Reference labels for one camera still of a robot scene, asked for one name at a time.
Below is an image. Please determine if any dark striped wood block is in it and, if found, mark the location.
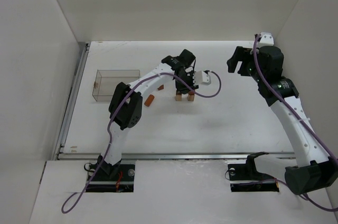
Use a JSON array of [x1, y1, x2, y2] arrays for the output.
[[187, 95, 195, 101]]

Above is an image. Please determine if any red-brown wooden cylinder block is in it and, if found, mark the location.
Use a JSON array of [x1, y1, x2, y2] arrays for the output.
[[144, 95, 155, 107]]

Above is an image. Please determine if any red-brown long rectangular block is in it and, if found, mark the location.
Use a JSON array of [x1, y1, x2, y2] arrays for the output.
[[176, 90, 195, 95]]

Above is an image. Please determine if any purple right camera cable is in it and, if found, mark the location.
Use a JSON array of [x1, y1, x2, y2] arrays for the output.
[[253, 33, 338, 212]]

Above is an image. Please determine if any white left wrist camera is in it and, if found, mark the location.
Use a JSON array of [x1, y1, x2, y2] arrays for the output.
[[193, 70, 211, 86]]

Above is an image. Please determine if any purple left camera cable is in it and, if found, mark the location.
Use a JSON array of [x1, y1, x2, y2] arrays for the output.
[[61, 70, 222, 214]]

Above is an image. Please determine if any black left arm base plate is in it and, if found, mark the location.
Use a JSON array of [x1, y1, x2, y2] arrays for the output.
[[86, 163, 136, 192]]

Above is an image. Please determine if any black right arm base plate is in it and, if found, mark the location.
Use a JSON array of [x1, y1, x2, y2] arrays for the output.
[[224, 163, 279, 192]]

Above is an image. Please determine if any clear plastic box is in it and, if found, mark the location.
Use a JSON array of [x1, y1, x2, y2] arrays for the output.
[[92, 70, 140, 102]]

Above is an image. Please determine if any aluminium table edge rail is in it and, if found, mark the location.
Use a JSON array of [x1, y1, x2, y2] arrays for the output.
[[52, 42, 91, 161]]

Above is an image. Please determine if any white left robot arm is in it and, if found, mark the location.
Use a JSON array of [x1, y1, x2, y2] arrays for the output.
[[97, 49, 198, 177]]

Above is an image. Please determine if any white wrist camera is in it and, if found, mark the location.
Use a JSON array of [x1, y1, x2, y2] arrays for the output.
[[257, 32, 274, 46], [193, 70, 211, 86]]

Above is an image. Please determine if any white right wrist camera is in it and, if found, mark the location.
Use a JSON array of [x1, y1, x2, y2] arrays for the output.
[[257, 32, 274, 46]]

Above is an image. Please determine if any purple camera cable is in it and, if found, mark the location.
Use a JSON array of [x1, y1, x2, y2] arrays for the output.
[[61, 70, 222, 214], [253, 33, 338, 212]]

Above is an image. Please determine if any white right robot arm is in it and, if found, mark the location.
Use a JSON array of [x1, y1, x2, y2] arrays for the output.
[[227, 46, 337, 195]]

